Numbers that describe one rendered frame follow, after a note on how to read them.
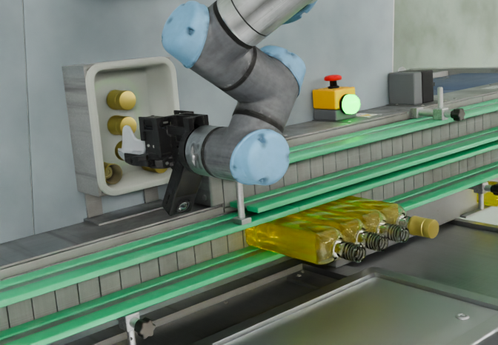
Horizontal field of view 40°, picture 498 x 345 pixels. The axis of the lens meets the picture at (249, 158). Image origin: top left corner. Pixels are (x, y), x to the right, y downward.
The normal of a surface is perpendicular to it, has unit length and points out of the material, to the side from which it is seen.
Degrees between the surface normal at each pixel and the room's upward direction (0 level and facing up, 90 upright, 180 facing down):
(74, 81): 90
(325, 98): 90
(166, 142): 0
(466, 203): 0
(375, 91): 0
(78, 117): 90
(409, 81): 90
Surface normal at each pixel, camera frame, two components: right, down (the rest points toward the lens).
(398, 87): -0.76, 0.18
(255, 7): -0.25, 0.41
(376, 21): 0.65, 0.09
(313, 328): -0.07, -0.98
